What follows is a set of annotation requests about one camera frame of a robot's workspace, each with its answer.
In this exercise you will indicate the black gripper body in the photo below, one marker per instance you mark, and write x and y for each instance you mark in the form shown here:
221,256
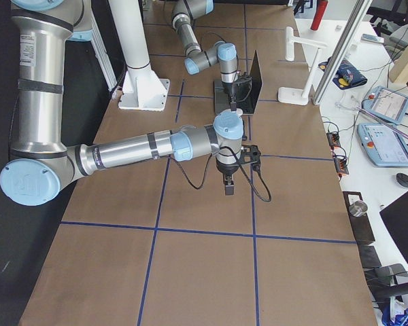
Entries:
229,89
226,168

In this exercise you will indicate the far teach pendant tablet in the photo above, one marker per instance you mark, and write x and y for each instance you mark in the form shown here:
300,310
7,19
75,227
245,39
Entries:
389,105

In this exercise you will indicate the grey laptop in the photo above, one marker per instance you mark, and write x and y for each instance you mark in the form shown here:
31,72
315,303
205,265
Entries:
246,99

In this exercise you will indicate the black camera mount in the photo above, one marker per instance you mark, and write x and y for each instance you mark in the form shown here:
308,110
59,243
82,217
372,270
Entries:
250,154
242,82

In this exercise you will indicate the blue space pattern pouch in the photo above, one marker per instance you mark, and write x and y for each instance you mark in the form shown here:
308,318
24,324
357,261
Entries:
348,76

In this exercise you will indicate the black desk mouse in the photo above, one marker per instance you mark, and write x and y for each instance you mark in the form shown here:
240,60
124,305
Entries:
402,179

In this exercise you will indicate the orange connector box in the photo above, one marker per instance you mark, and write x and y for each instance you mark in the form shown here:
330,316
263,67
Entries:
339,154

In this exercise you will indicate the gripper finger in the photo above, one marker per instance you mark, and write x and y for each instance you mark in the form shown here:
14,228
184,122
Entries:
232,103
229,187

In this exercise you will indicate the near teach pendant tablet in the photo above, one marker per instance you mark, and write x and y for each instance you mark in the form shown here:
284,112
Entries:
384,147

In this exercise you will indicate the teach pendant tablet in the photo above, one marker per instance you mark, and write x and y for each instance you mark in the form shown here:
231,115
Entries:
389,105
384,147

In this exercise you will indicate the aluminium frame post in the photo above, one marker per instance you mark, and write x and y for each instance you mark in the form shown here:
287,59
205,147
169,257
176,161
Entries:
343,45

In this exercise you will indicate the black box under cup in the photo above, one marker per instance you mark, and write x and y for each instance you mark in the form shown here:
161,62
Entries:
361,226

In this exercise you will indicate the red cylinder bottle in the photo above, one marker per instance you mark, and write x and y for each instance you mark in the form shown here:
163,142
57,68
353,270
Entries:
320,10

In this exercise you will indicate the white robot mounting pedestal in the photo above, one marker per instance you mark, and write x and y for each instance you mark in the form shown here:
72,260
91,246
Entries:
142,88

